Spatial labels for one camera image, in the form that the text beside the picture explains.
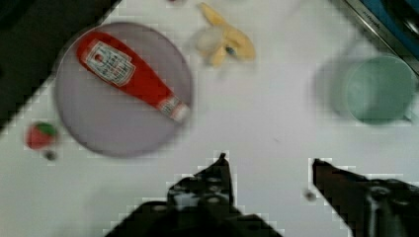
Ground peeled toy banana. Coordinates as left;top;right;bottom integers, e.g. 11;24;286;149
196;2;256;67

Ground red toy strawberry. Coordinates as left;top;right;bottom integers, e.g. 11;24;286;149
25;121;57;150

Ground red ketchup bottle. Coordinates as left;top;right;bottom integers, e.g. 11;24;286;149
76;31;190;122

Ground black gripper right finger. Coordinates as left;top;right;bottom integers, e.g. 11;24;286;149
312;159;419;237

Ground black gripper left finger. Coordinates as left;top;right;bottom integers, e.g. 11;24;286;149
105;154;283;237

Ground mint green cup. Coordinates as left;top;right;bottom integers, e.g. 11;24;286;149
328;54;418;125

